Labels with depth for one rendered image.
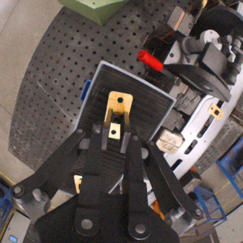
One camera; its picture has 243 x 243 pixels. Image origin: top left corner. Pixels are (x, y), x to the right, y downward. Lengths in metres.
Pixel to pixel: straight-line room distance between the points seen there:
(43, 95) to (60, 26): 0.41
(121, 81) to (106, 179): 0.23
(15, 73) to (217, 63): 1.97
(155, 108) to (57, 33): 0.68
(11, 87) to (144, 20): 1.84
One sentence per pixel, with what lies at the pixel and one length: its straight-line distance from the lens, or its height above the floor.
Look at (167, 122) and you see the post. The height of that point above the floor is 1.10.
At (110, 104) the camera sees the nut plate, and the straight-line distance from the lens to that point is 0.21.
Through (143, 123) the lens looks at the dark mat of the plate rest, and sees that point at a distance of 0.23.
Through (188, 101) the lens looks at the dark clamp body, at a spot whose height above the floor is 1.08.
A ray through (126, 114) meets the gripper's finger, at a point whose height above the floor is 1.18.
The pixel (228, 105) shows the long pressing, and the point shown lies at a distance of 0.56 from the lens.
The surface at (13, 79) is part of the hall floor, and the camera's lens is 2.01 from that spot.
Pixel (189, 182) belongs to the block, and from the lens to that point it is 0.67.
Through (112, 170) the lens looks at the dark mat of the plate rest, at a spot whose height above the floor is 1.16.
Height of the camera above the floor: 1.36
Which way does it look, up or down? 65 degrees down
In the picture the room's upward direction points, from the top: 179 degrees counter-clockwise
